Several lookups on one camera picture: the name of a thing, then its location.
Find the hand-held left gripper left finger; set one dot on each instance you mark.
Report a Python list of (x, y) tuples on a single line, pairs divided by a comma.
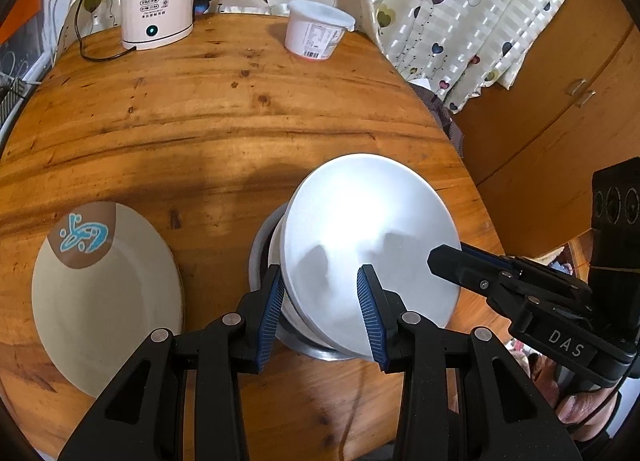
[(267, 321)]

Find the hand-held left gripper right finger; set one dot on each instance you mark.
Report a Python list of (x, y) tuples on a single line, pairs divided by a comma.
[(370, 326)]

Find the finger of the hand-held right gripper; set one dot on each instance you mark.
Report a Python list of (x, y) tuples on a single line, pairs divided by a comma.
[(540, 278), (465, 271)]

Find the steel bowl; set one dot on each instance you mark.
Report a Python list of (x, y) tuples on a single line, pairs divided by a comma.
[(310, 348)]

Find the white plate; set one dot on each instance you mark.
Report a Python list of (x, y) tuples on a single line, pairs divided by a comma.
[(375, 211)]

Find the beige plate with blue print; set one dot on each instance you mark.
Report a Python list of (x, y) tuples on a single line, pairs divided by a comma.
[(110, 301)]

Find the person's right hand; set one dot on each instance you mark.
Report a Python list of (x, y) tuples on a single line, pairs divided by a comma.
[(582, 411)]

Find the dark cloth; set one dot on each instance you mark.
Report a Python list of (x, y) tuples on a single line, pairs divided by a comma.
[(445, 121)]

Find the wooden cabinet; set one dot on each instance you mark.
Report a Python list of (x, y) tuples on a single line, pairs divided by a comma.
[(550, 116)]

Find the white plastic tub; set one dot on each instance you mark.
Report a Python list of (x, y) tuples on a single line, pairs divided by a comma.
[(312, 36)]

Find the clear container with orange lid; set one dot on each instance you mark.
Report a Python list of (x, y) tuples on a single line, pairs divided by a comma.
[(25, 6)]

